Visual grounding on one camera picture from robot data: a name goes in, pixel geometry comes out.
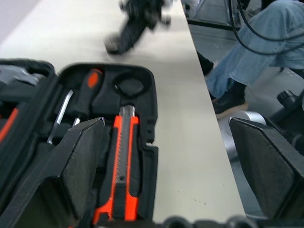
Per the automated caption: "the red-orange plastic handle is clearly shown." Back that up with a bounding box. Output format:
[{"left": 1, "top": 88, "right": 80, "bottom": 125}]
[{"left": 0, "top": 108, "right": 19, "bottom": 143}]

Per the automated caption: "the black and orange screwdriver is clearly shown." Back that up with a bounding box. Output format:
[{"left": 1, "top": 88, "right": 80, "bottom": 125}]
[{"left": 72, "top": 68, "right": 105, "bottom": 128}]

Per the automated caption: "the black chair base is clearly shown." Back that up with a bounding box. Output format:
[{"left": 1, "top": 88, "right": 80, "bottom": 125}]
[{"left": 270, "top": 89, "right": 304, "bottom": 143}]

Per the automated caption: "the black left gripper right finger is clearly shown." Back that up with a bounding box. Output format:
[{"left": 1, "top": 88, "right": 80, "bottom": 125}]
[{"left": 228, "top": 117, "right": 304, "bottom": 219}]

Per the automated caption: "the silver robot body part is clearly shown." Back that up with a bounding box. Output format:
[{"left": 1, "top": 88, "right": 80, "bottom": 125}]
[{"left": 218, "top": 110, "right": 268, "bottom": 162}]

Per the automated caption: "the silver hex key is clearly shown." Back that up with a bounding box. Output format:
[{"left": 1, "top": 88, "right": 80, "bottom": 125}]
[{"left": 47, "top": 89, "right": 75, "bottom": 145}]

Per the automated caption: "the black plastic tool case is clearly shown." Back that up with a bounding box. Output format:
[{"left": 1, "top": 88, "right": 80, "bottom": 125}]
[{"left": 0, "top": 59, "right": 159, "bottom": 228}]

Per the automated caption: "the black cable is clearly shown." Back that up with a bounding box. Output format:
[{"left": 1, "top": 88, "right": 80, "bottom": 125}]
[
  {"left": 228, "top": 0, "right": 304, "bottom": 55},
  {"left": 237, "top": 0, "right": 304, "bottom": 40}
]

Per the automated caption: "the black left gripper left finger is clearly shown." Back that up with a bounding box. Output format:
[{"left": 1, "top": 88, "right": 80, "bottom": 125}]
[{"left": 0, "top": 117, "right": 105, "bottom": 228}]

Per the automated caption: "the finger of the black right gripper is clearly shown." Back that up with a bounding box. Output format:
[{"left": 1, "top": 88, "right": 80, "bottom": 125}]
[{"left": 104, "top": 18, "right": 148, "bottom": 55}]

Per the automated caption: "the orange and black utility knife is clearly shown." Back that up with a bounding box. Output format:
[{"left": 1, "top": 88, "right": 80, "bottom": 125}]
[{"left": 93, "top": 105, "right": 140, "bottom": 224}]

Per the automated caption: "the person in blue jeans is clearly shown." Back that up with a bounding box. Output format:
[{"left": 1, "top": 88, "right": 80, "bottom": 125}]
[{"left": 197, "top": 0, "right": 304, "bottom": 119}]

